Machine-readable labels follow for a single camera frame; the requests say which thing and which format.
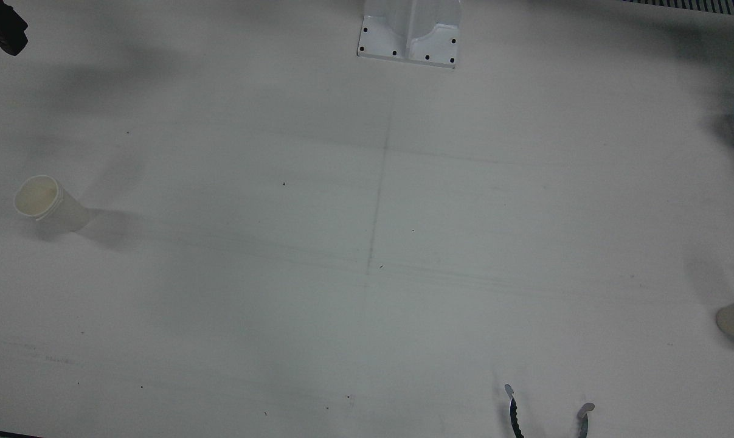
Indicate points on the white paper cup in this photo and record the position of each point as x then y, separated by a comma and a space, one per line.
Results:
62, 210

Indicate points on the metal reacher grabber tool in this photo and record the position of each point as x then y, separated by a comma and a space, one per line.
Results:
515, 423

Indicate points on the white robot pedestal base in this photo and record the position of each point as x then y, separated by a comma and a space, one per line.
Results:
385, 30

